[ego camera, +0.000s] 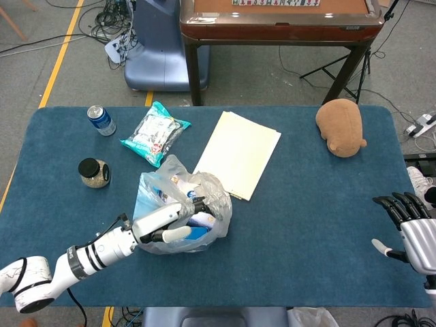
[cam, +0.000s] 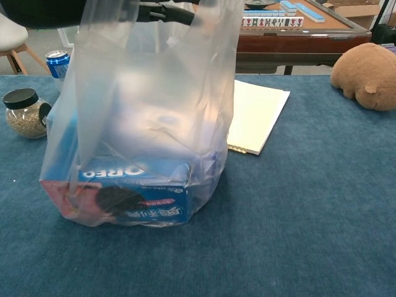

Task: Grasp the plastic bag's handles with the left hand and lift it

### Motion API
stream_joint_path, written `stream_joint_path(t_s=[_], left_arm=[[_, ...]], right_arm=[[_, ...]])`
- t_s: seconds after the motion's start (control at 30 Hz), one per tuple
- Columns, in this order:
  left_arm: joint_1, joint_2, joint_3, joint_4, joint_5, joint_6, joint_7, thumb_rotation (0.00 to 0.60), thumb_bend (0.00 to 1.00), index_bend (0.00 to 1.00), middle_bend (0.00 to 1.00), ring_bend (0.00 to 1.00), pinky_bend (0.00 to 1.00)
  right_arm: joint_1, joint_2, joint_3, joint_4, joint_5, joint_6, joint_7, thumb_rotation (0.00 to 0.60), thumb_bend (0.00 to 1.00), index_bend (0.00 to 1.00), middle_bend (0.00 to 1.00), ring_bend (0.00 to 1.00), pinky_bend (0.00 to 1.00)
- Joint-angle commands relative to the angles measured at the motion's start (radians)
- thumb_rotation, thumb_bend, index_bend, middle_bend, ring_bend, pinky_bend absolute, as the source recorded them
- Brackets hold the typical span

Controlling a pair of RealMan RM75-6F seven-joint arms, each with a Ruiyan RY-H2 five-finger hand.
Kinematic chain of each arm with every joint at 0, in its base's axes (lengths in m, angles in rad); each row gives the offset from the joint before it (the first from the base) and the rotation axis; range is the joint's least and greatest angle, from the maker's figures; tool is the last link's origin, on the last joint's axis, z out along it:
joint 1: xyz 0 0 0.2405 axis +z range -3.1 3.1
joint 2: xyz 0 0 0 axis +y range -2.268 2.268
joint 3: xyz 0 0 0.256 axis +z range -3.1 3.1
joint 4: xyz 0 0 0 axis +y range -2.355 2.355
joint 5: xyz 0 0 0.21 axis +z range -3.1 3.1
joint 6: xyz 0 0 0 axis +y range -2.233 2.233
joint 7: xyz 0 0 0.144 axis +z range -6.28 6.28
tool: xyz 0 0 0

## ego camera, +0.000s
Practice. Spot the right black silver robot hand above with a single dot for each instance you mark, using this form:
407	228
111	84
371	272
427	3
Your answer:
420	245

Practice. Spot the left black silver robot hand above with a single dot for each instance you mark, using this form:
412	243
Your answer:
156	218

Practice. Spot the clear plastic bag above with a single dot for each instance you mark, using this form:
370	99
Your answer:
218	194

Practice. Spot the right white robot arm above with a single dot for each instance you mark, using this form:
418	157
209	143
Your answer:
431	286

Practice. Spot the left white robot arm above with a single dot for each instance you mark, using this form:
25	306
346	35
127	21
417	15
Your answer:
98	253

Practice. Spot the clear trash bag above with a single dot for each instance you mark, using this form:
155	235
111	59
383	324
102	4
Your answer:
310	318

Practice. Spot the white blue paper package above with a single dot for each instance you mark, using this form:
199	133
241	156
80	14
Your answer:
190	190

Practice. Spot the blue Oreo cookie box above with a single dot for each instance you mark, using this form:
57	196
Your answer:
197	234

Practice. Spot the white sneaker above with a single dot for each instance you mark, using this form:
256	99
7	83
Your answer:
419	180

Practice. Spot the glass jar black lid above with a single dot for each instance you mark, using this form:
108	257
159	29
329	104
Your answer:
92	173

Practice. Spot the teal snack packet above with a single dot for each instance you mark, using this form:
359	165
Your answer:
153	136

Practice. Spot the cream paper sheets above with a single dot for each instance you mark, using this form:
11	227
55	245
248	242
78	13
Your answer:
242	153

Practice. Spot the blue soda can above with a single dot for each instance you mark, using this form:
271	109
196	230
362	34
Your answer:
101	122

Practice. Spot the grey robot torso base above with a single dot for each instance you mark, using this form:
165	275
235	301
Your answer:
214	316

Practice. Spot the blue table mat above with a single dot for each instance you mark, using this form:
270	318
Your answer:
299	231

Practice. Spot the brown plush toy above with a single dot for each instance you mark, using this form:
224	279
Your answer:
340	126

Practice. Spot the blue grey machine base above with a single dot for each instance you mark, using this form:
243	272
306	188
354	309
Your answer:
160	51

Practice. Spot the black tripod stand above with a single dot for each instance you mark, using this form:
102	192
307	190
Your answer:
359	83

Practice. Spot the white power strip with plugs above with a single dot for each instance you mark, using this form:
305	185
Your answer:
114	49

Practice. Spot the brown mahjong table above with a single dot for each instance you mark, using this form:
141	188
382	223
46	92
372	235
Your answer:
272	29

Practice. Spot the chair with wooden legs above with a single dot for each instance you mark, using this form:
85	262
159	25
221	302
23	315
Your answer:
13	24

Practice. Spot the face-up mahjong tile row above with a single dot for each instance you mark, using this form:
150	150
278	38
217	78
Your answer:
276	2

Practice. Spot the black floor frame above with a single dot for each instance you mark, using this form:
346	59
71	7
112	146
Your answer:
420	161

